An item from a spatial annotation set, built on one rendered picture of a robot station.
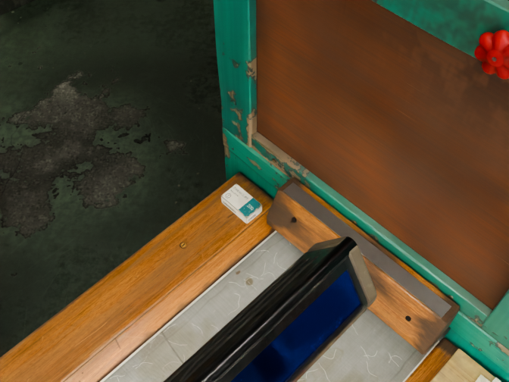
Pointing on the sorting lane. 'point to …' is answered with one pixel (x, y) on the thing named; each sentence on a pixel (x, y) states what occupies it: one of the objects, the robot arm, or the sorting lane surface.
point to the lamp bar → (288, 320)
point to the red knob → (494, 53)
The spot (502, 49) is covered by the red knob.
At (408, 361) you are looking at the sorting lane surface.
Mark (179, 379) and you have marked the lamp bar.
